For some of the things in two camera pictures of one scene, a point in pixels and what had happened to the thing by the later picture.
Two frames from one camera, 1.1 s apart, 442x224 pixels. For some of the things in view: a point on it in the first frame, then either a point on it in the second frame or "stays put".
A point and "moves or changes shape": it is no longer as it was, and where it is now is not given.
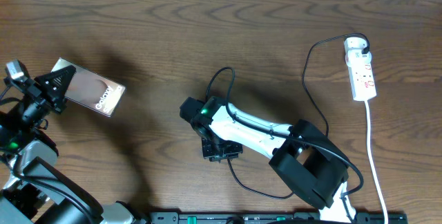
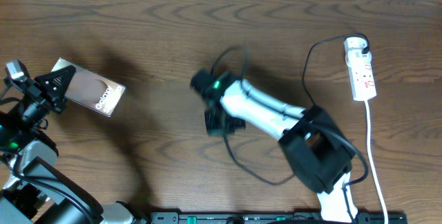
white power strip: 361,75 stays put
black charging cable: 308,94 moves or changes shape
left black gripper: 41,90 stays put
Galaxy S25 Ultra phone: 91,90 stays put
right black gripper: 235,150 -> 209,127
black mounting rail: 271,218 stays put
